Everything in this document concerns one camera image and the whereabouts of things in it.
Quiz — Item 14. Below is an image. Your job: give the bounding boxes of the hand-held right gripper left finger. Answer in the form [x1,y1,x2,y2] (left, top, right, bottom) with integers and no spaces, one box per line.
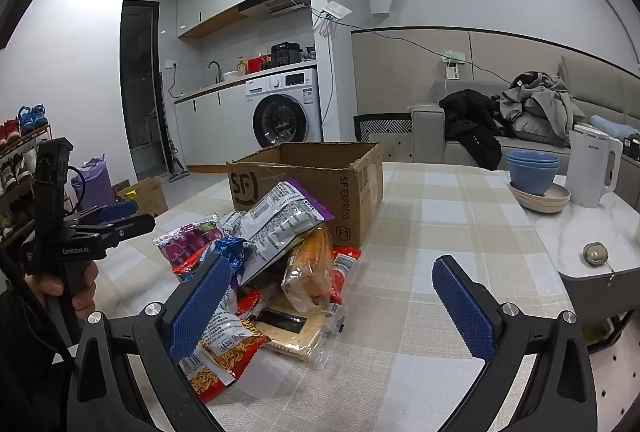
[66,254,233,432]

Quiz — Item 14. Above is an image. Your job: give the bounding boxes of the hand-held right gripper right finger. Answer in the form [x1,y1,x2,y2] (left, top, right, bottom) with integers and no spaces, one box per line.
[432,254,598,432]

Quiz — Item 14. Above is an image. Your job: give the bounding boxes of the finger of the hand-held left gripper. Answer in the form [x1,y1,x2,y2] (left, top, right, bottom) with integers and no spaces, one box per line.
[70,200,139,228]
[70,213,157,258]

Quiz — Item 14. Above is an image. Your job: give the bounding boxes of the purple candy packet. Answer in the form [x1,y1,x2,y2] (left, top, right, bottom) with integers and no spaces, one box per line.
[152,219,226,265]

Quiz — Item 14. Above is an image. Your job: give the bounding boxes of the pile of snack packets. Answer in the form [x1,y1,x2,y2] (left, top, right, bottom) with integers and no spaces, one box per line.
[177,287,271,405]

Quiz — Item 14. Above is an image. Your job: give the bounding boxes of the blue snack packet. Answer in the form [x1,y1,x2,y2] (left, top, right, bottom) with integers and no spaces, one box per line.
[202,237,261,285]

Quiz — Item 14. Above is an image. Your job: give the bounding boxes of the small white snack packet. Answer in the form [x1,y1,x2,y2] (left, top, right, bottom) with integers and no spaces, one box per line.
[220,211,248,238]

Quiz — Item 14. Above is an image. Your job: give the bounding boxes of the clear cracker packet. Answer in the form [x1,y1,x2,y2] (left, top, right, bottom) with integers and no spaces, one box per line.
[250,297,346,365]

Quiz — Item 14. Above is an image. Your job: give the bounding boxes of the purple-edged white snack packet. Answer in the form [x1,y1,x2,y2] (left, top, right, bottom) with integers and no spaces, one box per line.
[235,180,336,285]

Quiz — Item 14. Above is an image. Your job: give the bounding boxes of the brown cardboard box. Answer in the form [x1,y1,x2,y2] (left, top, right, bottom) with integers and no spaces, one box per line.
[226,141,385,248]

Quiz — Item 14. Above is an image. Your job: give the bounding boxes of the person's left forearm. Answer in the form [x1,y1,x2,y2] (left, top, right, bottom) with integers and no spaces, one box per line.
[0,252,76,432]

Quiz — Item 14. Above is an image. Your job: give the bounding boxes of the person's left hand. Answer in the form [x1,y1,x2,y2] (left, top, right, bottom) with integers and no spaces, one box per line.
[24,260,99,315]

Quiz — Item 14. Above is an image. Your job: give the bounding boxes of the printed cardboard box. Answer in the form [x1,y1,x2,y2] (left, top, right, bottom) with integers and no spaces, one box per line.
[116,176,168,219]

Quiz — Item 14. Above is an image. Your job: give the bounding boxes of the purple bag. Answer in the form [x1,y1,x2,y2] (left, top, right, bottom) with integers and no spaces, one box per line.
[71,155,117,212]

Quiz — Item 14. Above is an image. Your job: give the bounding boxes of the pair of green-white sneakers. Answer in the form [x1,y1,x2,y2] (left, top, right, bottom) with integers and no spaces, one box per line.
[0,152,38,193]

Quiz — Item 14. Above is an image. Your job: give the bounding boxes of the wooden shoe rack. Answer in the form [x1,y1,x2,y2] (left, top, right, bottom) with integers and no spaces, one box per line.
[0,104,53,243]

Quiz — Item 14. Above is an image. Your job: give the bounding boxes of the stick vacuum cleaner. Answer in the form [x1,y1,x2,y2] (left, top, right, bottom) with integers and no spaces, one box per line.
[157,72,190,183]

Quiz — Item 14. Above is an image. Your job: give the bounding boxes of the pair of blue shoes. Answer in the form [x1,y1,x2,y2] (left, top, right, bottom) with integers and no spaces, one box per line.
[17,104,49,135]

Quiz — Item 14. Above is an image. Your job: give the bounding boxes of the white kitchen base cabinet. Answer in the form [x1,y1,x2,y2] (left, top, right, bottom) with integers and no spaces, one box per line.
[172,82,251,170]

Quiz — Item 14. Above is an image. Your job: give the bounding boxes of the dark glass door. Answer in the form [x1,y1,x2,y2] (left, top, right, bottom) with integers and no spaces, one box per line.
[120,0,173,175]

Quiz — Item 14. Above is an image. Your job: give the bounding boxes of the marble side table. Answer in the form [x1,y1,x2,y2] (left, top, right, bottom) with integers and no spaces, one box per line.
[492,169,640,353]

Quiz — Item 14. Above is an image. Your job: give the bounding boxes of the beige plate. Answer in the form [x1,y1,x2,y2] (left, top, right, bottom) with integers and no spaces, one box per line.
[512,197,571,213]
[509,182,572,205]

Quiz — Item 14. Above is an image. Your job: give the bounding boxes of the small round metal object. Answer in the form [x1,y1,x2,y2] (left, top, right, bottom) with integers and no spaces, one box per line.
[581,242,618,288]

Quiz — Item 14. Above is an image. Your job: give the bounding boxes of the blue bowl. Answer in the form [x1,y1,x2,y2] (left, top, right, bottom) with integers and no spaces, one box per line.
[506,150,561,170]
[507,162,560,197]

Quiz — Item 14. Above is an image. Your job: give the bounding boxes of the grey sofa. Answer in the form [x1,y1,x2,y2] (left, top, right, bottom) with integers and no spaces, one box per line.
[411,54,640,173]

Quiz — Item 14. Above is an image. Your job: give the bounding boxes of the black jacket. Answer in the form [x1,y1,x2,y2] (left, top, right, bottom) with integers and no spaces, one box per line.
[439,88,511,170]

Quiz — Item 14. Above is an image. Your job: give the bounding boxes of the white electric kettle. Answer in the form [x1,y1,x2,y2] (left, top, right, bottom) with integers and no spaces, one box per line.
[565,123,624,209]

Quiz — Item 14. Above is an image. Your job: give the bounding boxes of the white washing machine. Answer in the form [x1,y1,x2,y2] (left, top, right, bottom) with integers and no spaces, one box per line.
[244,68,323,150]

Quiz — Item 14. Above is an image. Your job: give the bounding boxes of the grey jacket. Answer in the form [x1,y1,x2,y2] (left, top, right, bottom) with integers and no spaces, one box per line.
[499,71,586,148]

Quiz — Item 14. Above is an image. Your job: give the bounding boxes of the black pressure cooker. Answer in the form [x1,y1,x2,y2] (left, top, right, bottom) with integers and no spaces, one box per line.
[270,43,302,68]

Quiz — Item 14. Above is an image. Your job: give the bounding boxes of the light blue pillow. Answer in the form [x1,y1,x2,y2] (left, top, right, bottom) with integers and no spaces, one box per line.
[589,114,640,160]

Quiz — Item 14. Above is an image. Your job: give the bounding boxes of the white router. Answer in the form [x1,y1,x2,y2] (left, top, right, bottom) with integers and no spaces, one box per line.
[312,1,352,38]

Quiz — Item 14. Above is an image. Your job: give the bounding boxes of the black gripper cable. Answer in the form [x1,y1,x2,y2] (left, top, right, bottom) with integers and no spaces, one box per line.
[65,164,87,214]

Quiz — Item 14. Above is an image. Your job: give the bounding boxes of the wall socket with green plug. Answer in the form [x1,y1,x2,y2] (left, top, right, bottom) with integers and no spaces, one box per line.
[440,51,468,80]

